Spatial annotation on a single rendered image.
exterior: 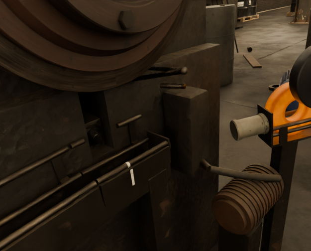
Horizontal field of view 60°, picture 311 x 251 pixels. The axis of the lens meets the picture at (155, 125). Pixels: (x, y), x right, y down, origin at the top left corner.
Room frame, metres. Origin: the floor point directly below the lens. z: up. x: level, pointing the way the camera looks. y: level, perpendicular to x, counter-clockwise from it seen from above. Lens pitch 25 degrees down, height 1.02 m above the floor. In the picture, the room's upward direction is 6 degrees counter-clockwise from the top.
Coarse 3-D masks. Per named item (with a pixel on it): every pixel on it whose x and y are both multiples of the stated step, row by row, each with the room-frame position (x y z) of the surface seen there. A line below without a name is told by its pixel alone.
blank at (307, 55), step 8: (304, 56) 0.58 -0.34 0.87; (296, 64) 0.59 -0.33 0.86; (304, 64) 0.57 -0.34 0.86; (296, 72) 0.58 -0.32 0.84; (304, 72) 0.57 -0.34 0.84; (296, 80) 0.57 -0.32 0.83; (304, 80) 0.57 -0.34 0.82; (296, 88) 0.57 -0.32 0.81; (304, 88) 0.57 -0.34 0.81; (296, 96) 0.58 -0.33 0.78; (304, 96) 0.56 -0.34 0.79; (304, 104) 0.57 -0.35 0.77
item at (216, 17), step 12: (216, 12) 3.03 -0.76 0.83; (228, 12) 3.07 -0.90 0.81; (216, 24) 3.03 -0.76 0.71; (228, 24) 3.08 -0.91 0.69; (216, 36) 3.03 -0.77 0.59; (228, 36) 3.08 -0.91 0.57; (228, 48) 3.08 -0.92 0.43; (228, 60) 3.08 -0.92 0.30; (228, 72) 3.09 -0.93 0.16; (228, 84) 3.12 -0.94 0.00
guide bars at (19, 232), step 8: (160, 144) 0.54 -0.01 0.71; (144, 152) 0.51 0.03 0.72; (152, 152) 0.51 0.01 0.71; (136, 160) 0.48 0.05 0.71; (120, 168) 0.46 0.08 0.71; (104, 176) 0.43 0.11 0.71; (112, 176) 0.44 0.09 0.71; (88, 184) 0.41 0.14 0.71; (96, 184) 0.42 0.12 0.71; (80, 192) 0.40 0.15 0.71; (88, 192) 0.40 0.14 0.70; (64, 200) 0.38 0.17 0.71; (72, 200) 0.38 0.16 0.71; (56, 208) 0.36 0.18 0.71; (40, 216) 0.35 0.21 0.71; (48, 216) 0.35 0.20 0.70; (32, 224) 0.34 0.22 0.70; (16, 232) 0.32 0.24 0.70; (24, 232) 0.32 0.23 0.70; (8, 240) 0.31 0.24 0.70; (0, 248) 0.30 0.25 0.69
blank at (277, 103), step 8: (280, 88) 0.68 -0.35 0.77; (288, 88) 0.66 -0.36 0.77; (272, 96) 0.68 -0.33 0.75; (280, 96) 0.66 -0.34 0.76; (288, 96) 0.66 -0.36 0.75; (272, 104) 0.66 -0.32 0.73; (280, 104) 0.66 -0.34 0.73; (288, 104) 0.66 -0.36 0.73; (272, 112) 0.65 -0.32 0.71; (280, 112) 0.66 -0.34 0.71; (296, 112) 0.70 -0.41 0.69; (304, 112) 0.68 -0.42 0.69; (280, 120) 0.66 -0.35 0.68; (288, 120) 0.67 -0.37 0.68; (296, 120) 0.67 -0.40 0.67; (288, 128) 0.66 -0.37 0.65
